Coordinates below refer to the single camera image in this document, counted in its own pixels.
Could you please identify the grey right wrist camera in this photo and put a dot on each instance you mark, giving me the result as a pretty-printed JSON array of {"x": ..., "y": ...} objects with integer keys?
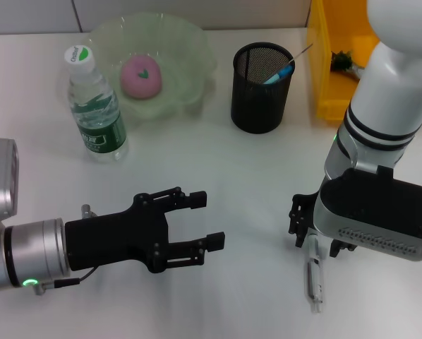
[{"x": 373, "y": 212}]

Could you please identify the grey white pen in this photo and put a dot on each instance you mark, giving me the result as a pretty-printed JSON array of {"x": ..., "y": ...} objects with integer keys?
[{"x": 315, "y": 279}]

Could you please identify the green plastic wrapper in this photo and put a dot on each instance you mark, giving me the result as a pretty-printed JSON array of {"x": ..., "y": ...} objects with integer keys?
[{"x": 341, "y": 60}]

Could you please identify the clear plastic ruler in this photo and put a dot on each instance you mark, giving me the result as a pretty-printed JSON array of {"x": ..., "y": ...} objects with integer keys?
[{"x": 302, "y": 53}]

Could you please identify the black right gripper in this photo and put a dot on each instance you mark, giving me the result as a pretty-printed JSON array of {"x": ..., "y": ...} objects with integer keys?
[{"x": 304, "y": 206}]

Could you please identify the yellow plastic bin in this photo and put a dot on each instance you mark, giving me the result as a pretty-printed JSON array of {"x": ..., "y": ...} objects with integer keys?
[{"x": 332, "y": 95}]

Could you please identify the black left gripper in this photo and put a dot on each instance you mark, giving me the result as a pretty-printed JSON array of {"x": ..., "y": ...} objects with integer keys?
[{"x": 115, "y": 236}]

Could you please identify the pink toy peach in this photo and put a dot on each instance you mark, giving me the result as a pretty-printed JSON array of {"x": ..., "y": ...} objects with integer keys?
[{"x": 140, "y": 88}]

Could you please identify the black mesh pen holder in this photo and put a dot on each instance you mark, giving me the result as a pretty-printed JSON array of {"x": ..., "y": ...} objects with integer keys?
[{"x": 257, "y": 109}]

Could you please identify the clear green-label water bottle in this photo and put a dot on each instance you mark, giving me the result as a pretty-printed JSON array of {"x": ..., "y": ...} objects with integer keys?
[{"x": 98, "y": 137}]

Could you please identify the translucent green fruit bowl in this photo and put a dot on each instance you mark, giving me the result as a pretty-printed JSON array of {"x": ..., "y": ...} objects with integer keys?
[{"x": 182, "y": 46}]

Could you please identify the blue scissors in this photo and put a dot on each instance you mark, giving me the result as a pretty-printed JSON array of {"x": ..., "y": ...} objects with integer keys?
[{"x": 279, "y": 74}]

